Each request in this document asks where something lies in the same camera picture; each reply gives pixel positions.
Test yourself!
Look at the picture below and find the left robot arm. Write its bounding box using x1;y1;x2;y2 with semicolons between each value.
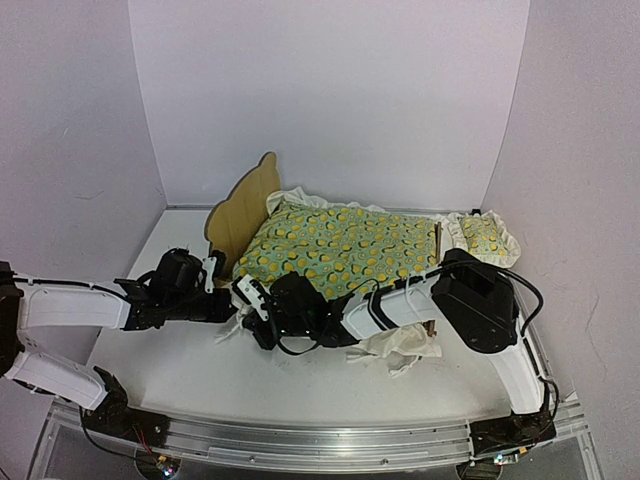
1;248;236;411

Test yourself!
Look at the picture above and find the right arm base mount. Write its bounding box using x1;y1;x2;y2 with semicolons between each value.
469;410;556;459

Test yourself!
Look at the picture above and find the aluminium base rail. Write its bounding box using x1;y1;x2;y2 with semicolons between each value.
27;398;603;479

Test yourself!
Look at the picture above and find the wooden pet bed frame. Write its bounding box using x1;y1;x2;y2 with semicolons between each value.
205;152;445;339

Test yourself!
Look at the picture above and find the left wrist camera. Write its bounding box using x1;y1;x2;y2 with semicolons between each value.
202;250;226;294

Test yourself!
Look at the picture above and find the small lemon print pillow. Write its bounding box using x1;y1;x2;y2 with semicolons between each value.
445;211;521;269

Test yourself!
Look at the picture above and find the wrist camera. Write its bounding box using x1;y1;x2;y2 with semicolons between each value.
202;250;226;294
231;275;269;322

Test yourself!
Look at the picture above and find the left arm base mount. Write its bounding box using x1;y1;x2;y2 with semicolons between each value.
81;367;170;449

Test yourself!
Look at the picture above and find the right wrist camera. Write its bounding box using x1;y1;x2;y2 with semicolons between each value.
231;275;269;322

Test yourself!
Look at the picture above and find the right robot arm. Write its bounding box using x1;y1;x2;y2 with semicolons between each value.
233;249;556;415

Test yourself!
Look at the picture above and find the lemon print ruffled mattress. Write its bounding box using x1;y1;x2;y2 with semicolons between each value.
232;188;441;300

